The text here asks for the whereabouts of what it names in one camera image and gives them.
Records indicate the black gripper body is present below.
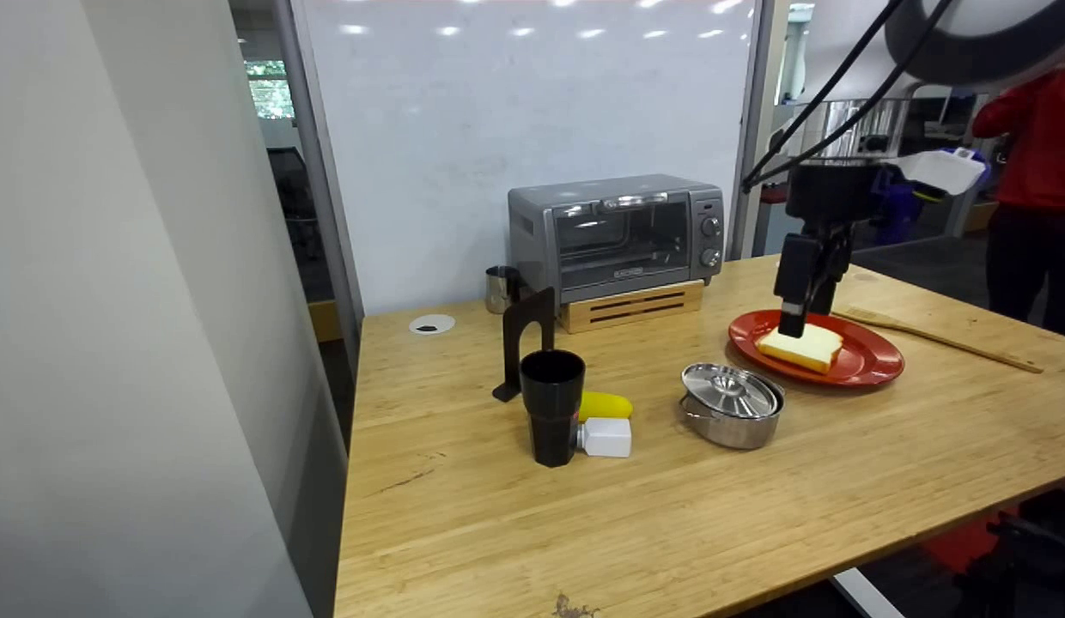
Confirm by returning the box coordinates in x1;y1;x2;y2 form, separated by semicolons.
785;153;895;240

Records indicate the steel pot lid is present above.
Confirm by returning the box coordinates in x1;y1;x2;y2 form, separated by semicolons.
677;360;788;421

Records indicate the silver toaster oven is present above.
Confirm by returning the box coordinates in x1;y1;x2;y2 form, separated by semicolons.
506;170;730;306

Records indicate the white cabinet red top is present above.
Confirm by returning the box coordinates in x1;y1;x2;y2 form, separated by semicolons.
756;180;793;256

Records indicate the white bread slice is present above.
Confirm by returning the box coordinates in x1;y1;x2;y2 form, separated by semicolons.
754;318;850;378

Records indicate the red plate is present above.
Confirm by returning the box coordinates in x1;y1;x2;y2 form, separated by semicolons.
725;306;908;391

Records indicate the wooden slotted spatula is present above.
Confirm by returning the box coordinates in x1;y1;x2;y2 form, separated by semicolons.
831;301;1048;378

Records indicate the steel pot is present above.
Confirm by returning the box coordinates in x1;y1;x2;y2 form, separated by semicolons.
677;391;789;453

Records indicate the slatted wooden stand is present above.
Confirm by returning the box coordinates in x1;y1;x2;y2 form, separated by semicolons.
558;279;713;335

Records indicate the person in red shirt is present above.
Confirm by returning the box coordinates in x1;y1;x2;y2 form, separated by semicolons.
970;61;1065;342

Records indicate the yellow sponge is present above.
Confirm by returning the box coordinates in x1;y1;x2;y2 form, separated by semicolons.
577;389;635;421

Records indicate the white block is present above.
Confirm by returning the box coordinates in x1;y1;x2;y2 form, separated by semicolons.
575;416;635;464

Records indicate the black plastic cup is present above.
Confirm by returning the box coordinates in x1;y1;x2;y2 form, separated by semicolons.
516;346;587;470

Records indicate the small steel mug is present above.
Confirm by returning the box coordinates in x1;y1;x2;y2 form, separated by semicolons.
482;265;524;314

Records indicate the red plastic object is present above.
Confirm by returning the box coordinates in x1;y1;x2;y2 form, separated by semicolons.
916;503;1023;577

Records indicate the white table leg bar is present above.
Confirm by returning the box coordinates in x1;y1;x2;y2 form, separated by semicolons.
831;566;908;618

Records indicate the white round table grommet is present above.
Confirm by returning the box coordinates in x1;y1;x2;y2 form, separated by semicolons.
407;311;458;339

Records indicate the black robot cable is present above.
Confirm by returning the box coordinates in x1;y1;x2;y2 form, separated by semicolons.
740;0;959;195

